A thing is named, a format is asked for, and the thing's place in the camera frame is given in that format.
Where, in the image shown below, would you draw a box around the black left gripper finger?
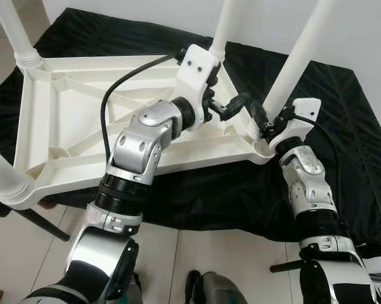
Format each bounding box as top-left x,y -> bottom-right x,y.
224,93 -> 252,118

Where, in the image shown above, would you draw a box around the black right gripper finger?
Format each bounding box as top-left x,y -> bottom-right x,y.
249,101 -> 272,137

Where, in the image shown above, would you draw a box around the white plastic children table top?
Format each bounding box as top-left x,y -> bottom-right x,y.
0,54 -> 277,210

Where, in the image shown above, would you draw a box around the black cloth table cover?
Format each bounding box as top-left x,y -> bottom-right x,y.
0,8 -> 381,245

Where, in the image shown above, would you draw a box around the black metal table leg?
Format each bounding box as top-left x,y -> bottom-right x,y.
15,205 -> 71,243
270,259 -> 302,274

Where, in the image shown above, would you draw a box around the grey left robot leg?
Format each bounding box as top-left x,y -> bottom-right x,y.
123,272 -> 144,304

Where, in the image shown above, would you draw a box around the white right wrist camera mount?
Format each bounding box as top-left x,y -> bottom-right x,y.
269,98 -> 323,153

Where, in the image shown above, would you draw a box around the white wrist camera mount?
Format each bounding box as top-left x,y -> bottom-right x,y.
269,98 -> 323,153
175,43 -> 222,112

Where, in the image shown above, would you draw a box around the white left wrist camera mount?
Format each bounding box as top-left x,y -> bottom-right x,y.
175,43 -> 222,112

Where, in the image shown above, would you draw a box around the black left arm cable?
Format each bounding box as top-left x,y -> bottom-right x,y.
100,52 -> 185,166

